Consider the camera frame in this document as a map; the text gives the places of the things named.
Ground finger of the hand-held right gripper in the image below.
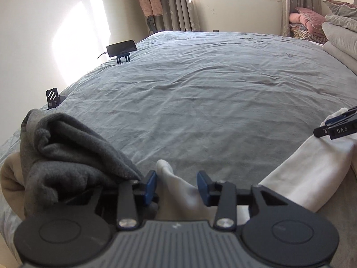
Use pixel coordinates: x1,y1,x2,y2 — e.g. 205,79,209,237
325,107,357,127
313,125,357,140

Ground small black slotted stand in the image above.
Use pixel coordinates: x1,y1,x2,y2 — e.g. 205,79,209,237
46,88,66,110

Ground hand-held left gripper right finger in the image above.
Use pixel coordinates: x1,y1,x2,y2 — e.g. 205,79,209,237
197,170,291,231

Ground grey folded duvet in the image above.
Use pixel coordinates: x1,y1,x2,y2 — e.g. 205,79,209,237
321,14,357,76

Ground bed with grey sheet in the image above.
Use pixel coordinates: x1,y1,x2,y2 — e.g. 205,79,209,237
0,31,357,268

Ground grey pillow with pink piping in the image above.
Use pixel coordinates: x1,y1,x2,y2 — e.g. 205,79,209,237
322,0,357,18

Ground black phone stand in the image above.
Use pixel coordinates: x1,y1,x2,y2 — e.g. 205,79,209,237
116,52,131,65

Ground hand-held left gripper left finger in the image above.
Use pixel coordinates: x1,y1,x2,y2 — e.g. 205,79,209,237
60,170,159,231

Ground beige garment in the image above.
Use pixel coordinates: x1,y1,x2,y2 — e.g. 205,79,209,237
0,153,27,211

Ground white long-sleeve shirt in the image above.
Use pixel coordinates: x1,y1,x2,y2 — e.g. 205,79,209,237
155,114,355,225

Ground dark grey sweater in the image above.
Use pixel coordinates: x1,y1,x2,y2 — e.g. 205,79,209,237
20,108,143,219

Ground black box device on stand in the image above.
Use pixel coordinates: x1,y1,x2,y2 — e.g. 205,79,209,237
106,40,138,58

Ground striped folded blankets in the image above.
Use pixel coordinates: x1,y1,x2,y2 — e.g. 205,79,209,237
289,23,329,44

